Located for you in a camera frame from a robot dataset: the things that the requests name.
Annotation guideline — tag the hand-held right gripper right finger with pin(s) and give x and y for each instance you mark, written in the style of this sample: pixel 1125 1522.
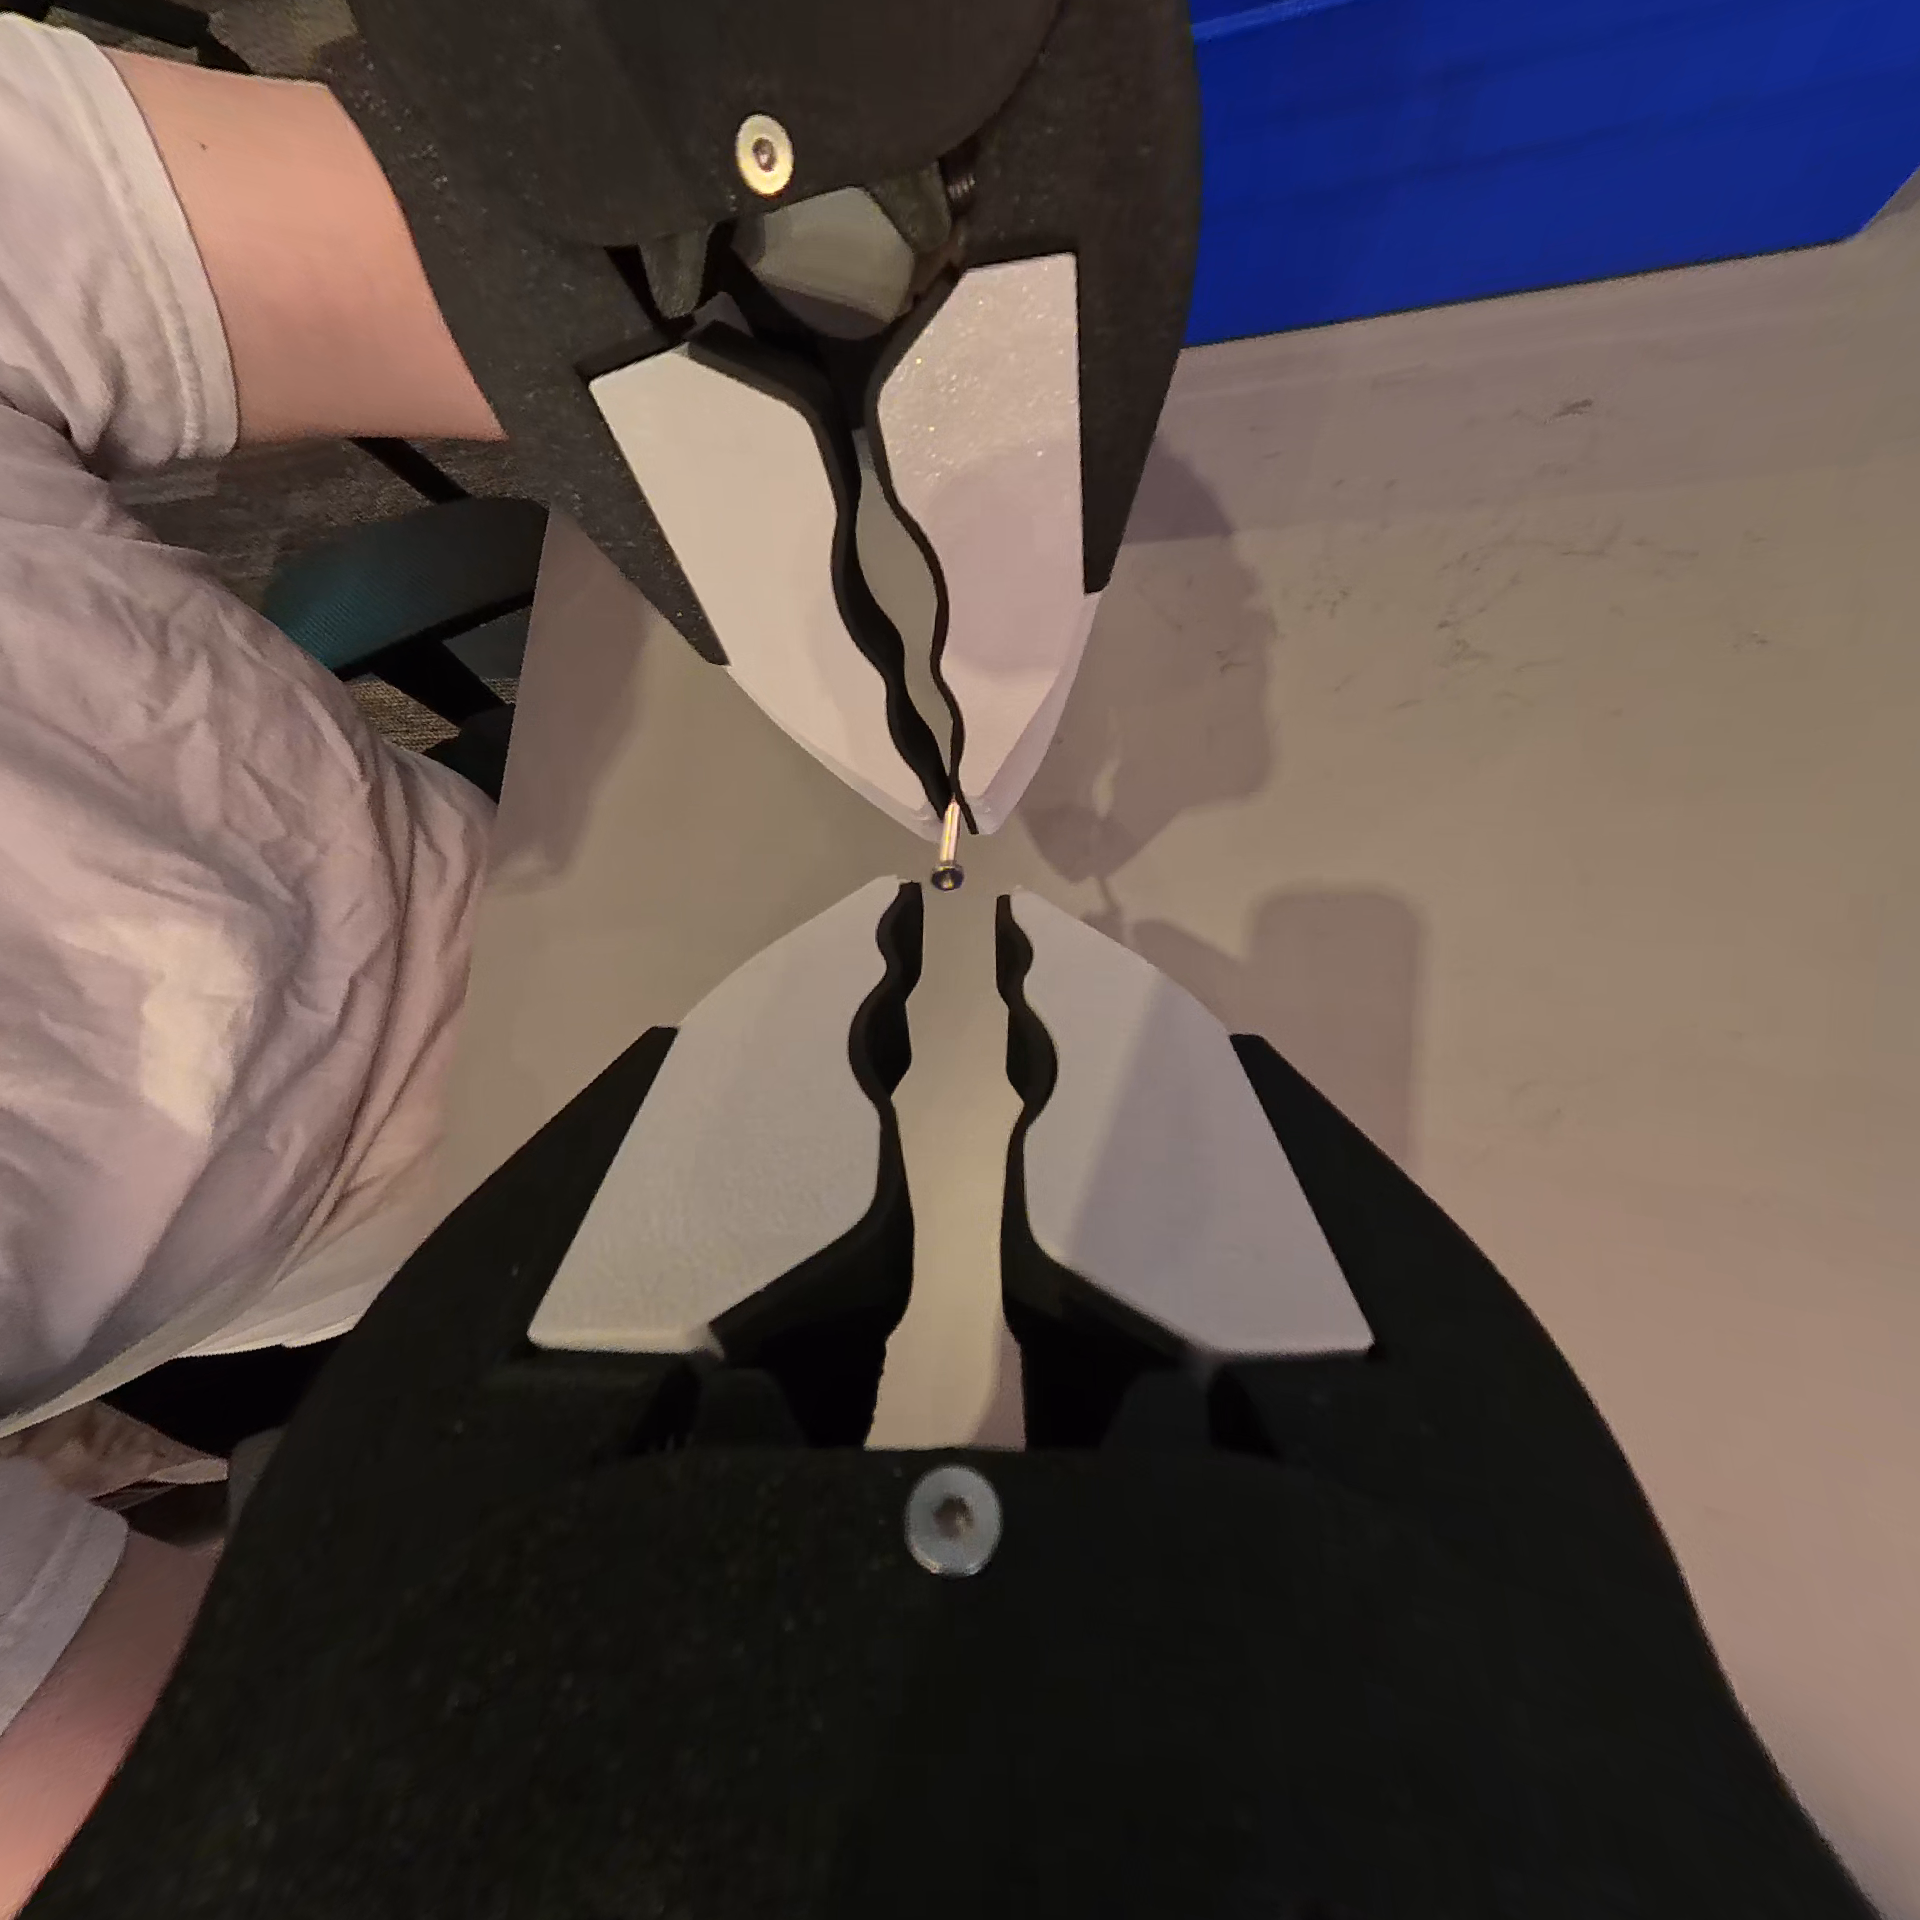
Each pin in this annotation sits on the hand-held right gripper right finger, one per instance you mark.
pixel 1185 1185

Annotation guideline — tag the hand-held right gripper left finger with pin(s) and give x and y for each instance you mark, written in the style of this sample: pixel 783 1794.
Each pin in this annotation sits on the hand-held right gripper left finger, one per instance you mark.
pixel 721 1185

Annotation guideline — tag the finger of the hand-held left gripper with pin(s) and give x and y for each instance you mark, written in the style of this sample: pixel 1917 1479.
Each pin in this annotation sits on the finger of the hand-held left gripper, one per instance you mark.
pixel 1004 494
pixel 735 494

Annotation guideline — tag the steel bolt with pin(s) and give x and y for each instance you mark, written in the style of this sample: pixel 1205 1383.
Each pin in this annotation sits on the steel bolt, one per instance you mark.
pixel 952 832

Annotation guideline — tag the blue bin with divider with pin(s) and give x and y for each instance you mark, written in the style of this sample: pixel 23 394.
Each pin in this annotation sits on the blue bin with divider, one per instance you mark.
pixel 1500 149

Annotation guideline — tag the person's left forearm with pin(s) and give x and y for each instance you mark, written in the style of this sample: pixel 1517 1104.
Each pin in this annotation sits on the person's left forearm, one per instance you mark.
pixel 300 254

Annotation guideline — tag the operator in white shirt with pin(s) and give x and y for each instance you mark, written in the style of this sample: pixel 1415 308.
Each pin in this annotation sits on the operator in white shirt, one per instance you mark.
pixel 196 901

